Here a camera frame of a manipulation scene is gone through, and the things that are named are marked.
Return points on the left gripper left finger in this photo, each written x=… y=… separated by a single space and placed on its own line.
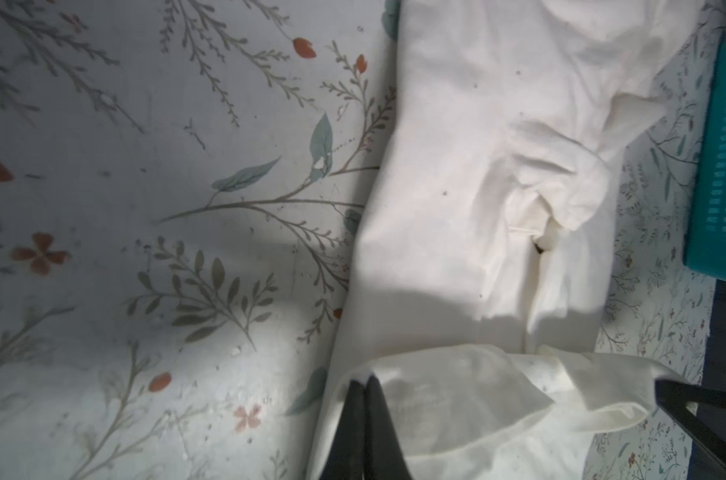
x=346 y=456

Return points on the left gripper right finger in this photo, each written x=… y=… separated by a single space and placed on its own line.
x=383 y=458

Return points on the white t shirt with print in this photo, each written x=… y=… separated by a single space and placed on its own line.
x=483 y=260

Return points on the teal plastic basket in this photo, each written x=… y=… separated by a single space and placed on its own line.
x=705 y=250

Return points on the floral table cloth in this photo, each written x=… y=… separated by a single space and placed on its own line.
x=181 y=184

